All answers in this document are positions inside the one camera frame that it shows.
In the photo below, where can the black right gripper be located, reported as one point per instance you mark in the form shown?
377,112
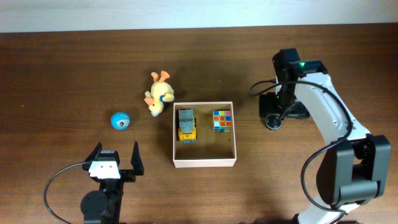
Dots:
266,105

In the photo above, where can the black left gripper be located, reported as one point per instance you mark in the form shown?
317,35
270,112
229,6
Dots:
129,175

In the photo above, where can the black round ridged disc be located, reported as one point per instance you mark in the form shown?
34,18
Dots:
273,122

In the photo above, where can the multicoloured puzzle cube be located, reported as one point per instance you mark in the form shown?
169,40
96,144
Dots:
222,121

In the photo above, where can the pink box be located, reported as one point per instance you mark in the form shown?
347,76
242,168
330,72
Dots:
211,149

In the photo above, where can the yellow grey toy truck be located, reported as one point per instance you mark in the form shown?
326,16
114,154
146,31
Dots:
187,126

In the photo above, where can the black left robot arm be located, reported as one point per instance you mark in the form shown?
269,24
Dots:
104,205

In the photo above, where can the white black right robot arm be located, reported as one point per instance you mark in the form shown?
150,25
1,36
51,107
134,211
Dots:
351,170

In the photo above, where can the blue ball with eye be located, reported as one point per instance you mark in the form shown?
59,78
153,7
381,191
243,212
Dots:
120,120

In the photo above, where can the yellow plush duck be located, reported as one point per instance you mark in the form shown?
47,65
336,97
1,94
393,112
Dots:
160,93

